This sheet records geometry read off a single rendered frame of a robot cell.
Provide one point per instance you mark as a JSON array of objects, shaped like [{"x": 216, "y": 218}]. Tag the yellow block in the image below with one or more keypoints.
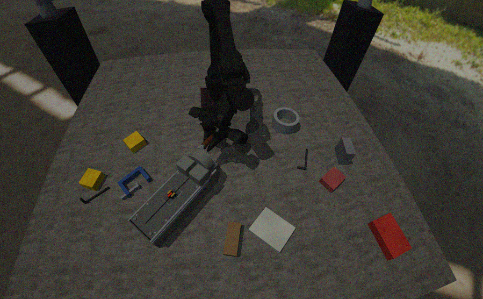
[
  {"x": 92, "y": 179},
  {"x": 134, "y": 142}
]

